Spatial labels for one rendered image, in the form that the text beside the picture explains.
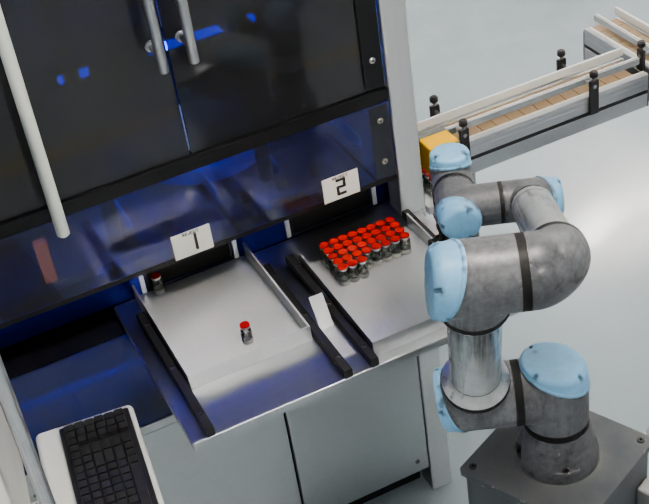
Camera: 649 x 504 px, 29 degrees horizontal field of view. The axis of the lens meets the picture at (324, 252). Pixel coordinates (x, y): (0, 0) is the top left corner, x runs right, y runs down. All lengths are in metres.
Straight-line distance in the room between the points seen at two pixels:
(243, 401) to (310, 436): 0.66
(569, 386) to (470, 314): 0.39
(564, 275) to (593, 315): 2.05
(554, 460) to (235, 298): 0.77
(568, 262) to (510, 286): 0.09
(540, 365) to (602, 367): 1.52
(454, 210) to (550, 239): 0.37
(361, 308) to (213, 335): 0.30
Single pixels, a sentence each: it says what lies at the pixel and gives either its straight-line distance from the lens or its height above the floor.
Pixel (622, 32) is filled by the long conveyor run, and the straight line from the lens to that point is 3.28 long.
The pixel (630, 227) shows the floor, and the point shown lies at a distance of 4.21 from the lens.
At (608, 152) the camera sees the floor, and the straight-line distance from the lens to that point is 4.58.
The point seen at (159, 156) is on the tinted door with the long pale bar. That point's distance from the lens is 2.46.
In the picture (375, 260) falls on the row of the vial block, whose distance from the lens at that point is 2.63.
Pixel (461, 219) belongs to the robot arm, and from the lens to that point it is 2.16.
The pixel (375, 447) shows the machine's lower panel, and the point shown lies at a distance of 3.15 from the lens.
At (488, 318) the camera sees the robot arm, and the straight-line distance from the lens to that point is 1.83.
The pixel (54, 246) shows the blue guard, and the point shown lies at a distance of 2.48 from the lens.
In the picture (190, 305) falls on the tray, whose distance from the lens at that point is 2.63.
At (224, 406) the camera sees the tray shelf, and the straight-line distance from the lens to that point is 2.38.
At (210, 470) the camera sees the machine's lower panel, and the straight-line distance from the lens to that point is 2.96.
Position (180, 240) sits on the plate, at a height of 1.03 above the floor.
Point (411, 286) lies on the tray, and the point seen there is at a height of 0.88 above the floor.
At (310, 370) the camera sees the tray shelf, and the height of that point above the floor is 0.88.
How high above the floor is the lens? 2.48
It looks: 36 degrees down
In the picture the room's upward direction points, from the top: 9 degrees counter-clockwise
